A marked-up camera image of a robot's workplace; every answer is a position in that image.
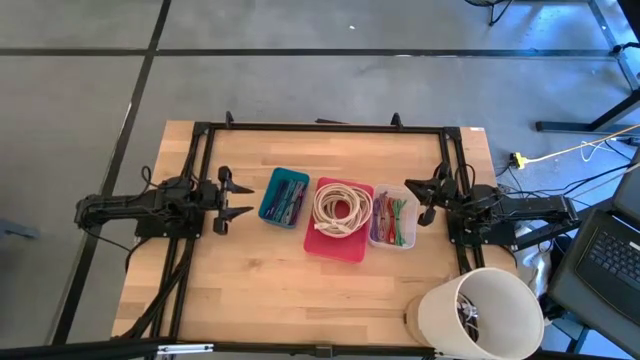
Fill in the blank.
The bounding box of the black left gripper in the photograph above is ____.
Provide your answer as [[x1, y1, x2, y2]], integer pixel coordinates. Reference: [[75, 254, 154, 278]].
[[191, 165, 256, 237]]

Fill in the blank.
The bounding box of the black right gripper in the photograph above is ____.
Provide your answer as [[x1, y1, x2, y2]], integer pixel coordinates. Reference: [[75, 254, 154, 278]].
[[403, 160, 475, 228]]

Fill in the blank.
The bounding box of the purple cable tie top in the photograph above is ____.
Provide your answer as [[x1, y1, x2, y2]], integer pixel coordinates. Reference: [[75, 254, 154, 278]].
[[370, 193, 385, 241]]

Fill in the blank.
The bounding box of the clear plastic bin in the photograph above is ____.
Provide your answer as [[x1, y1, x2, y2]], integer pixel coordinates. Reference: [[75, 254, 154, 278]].
[[367, 182, 420, 251]]

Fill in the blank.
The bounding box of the teal plastic bin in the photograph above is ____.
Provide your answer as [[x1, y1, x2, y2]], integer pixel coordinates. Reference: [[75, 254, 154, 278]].
[[257, 167, 311, 230]]

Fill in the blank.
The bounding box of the pink plastic bin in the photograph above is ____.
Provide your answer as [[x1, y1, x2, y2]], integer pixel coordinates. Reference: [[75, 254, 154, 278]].
[[303, 176, 375, 264]]

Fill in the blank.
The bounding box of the large cream lamp shade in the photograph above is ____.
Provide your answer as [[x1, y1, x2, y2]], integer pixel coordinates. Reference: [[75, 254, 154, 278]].
[[417, 266, 546, 360]]

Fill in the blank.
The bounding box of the white plastic bag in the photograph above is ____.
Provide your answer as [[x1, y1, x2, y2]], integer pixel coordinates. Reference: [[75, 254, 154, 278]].
[[513, 224, 551, 301]]

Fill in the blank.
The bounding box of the round wooden lamp base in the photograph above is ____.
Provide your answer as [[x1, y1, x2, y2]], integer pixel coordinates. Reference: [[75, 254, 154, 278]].
[[402, 294, 432, 347]]

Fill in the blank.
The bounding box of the black metal crossbar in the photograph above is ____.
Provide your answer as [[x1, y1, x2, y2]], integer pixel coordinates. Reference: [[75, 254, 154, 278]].
[[514, 197, 619, 251]]

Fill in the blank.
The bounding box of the black metal floor stand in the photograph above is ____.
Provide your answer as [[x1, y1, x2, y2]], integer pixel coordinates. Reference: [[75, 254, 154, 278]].
[[534, 89, 640, 134]]

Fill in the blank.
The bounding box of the dark grey laptop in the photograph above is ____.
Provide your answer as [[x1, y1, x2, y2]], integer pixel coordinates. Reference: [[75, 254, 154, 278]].
[[547, 149, 640, 359]]

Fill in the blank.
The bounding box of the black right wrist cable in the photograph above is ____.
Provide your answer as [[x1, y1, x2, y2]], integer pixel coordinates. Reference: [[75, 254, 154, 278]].
[[451, 162, 478, 196]]

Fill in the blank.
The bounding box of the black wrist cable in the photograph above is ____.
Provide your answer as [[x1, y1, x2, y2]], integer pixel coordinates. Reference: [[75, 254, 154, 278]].
[[451, 162, 478, 196], [139, 165, 166, 191]]

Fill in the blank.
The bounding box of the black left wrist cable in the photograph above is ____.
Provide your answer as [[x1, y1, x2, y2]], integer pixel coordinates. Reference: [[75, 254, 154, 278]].
[[139, 165, 166, 191]]

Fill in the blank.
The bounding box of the black aluminium table frame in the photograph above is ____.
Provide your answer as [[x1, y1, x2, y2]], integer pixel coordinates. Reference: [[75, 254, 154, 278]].
[[112, 110, 489, 360]]

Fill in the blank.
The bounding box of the silver metal bracket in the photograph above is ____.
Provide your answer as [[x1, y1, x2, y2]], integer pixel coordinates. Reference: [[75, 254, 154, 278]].
[[156, 342, 215, 357]]

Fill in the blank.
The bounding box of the yellow extension cord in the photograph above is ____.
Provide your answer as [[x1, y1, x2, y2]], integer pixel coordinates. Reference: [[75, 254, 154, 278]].
[[524, 123, 640, 164]]

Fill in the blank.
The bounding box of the flat grey-blue bracket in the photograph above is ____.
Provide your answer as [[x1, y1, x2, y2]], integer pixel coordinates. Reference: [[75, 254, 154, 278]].
[[0, 218, 40, 242]]

